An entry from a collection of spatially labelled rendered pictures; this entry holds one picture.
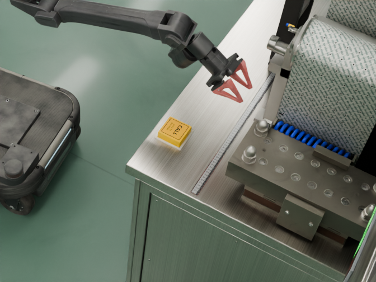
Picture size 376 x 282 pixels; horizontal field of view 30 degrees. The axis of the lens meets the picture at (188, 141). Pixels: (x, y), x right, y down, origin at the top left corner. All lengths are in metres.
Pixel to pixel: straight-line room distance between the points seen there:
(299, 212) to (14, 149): 1.30
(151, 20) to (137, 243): 0.71
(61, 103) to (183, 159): 1.09
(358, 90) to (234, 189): 0.42
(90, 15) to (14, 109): 1.04
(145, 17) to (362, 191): 0.70
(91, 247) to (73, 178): 0.33
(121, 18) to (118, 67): 1.54
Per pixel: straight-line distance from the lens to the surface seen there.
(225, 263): 1.99
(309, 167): 1.78
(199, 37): 1.79
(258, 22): 2.32
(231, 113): 2.02
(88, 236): 2.79
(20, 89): 2.95
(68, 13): 1.92
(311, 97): 1.77
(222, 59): 1.81
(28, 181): 2.66
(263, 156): 1.77
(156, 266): 2.20
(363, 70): 1.68
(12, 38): 3.52
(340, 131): 1.81
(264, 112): 2.03
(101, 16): 1.87
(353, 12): 1.88
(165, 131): 1.91
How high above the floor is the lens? 2.39
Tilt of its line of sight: 51 degrees down
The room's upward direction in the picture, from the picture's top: 10 degrees clockwise
